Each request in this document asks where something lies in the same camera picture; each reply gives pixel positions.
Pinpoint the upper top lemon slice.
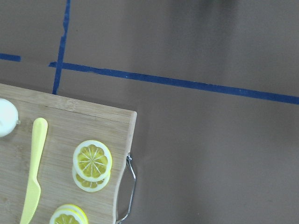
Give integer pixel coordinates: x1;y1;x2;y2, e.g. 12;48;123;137
73;140;113;182

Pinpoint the upper bottom lemon slice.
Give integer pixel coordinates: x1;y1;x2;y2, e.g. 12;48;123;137
72;167;111;192

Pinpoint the yellow plastic knife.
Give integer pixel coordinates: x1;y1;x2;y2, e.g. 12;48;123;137
20;118;48;224

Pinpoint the lower lemon slice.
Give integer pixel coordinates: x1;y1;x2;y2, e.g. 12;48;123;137
49;204;89;224

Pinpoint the wooden cutting board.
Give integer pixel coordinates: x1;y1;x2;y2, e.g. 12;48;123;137
0;84;137;224

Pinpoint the lemon slice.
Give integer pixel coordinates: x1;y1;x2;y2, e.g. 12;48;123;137
49;204;89;224
73;140;113;182
72;167;111;192

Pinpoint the white steamed bun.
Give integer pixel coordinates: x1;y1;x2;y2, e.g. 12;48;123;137
0;98;21;138

